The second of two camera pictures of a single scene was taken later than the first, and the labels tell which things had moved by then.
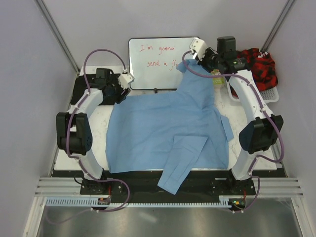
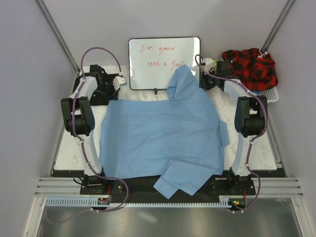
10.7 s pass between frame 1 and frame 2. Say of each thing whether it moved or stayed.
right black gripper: moved
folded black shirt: stayed
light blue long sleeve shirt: moved
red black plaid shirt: stayed
